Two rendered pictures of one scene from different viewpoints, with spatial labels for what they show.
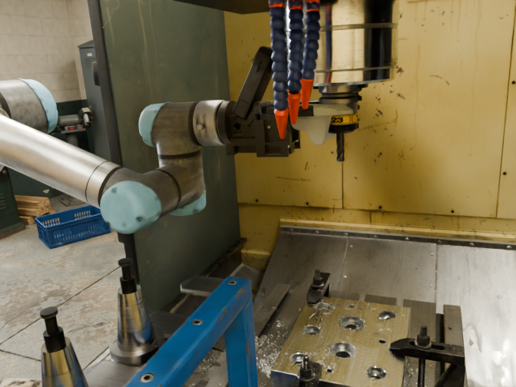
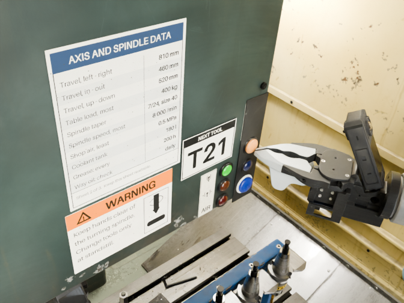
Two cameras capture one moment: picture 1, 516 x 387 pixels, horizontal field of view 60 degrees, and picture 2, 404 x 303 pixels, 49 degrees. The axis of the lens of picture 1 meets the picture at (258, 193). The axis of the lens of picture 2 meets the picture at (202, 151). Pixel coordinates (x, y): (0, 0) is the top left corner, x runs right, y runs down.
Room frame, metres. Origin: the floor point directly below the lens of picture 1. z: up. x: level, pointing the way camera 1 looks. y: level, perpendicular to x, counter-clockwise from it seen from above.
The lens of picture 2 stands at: (1.02, 0.34, 2.13)
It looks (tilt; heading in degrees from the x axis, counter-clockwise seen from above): 37 degrees down; 205
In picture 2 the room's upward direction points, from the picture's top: 5 degrees clockwise
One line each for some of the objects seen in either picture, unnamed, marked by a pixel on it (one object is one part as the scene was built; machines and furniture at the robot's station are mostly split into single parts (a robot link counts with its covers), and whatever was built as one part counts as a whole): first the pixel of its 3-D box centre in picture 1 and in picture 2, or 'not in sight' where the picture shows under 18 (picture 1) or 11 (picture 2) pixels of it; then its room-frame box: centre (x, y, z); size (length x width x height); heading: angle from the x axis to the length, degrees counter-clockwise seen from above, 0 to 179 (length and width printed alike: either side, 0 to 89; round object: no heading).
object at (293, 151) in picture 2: not in sight; (284, 162); (0.46, 0.23, 1.70); 0.09 x 0.03 x 0.06; 98
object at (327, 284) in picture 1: (319, 296); not in sight; (0.99, -0.13, 0.97); 0.13 x 0.03 x 0.15; 158
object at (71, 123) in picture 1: (74, 155); not in sight; (5.54, 2.25, 0.57); 0.47 x 0.37 x 1.14; 127
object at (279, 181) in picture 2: not in sight; (279, 174); (0.49, 0.23, 1.70); 0.09 x 0.03 x 0.06; 98
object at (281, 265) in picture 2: not in sight; (282, 260); (0.26, 0.24, 1.26); 0.04 x 0.04 x 0.07
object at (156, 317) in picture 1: (163, 325); not in sight; (0.52, 0.13, 1.21); 0.07 x 0.05 x 0.01; 68
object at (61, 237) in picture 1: (73, 225); not in sight; (4.21, 1.84, 0.11); 0.62 x 0.42 x 0.22; 128
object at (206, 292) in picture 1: (203, 286); not in sight; (0.62, 0.09, 1.21); 0.07 x 0.05 x 0.01; 68
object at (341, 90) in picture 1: (339, 92); not in sight; (0.68, -0.13, 1.48); 0.06 x 0.06 x 0.03
